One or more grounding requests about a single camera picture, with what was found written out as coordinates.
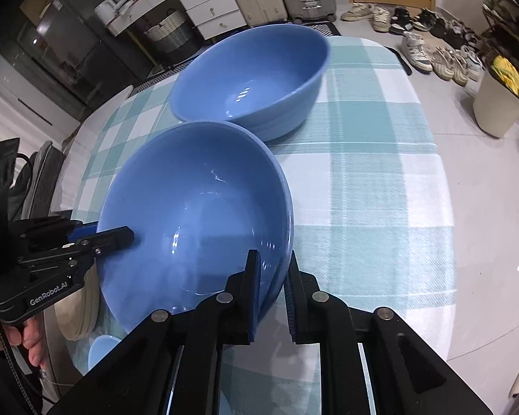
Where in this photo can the teal checked tablecloth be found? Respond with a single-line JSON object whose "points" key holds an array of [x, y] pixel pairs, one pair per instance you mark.
{"points": [[373, 216]]}

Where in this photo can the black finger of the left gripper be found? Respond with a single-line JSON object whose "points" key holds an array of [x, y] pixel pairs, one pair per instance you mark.
{"points": [[99, 241]]}

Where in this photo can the blue bowl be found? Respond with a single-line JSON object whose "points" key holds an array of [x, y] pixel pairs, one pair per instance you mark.
{"points": [[198, 197], [265, 79], [101, 346]]}

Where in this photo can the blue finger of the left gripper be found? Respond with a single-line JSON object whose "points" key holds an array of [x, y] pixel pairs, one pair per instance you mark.
{"points": [[81, 230]]}

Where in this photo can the woven laundry basket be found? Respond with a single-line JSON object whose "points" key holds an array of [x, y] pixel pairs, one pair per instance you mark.
{"points": [[171, 33]]}

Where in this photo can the white desk with drawers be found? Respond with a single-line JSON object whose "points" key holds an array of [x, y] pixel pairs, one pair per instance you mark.
{"points": [[212, 18]]}

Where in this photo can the person's left hand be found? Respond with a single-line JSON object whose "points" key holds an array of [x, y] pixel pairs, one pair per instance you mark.
{"points": [[32, 337]]}

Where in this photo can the beige trash bin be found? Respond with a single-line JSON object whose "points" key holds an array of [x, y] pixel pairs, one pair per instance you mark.
{"points": [[496, 105]]}

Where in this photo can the dark grey sofa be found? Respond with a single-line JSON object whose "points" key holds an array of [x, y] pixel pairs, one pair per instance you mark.
{"points": [[31, 194]]}

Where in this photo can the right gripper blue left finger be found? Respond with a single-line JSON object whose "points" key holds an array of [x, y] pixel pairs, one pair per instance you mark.
{"points": [[170, 364]]}

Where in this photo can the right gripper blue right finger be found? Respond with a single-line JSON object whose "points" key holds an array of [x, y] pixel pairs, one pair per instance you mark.
{"points": [[371, 362]]}

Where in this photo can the cream plate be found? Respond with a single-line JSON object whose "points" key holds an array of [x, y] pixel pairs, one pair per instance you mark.
{"points": [[77, 314]]}

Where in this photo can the dark grey refrigerator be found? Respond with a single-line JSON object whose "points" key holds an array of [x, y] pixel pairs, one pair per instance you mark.
{"points": [[86, 58]]}

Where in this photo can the white electric kettle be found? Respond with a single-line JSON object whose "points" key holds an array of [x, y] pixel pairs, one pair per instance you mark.
{"points": [[106, 11]]}

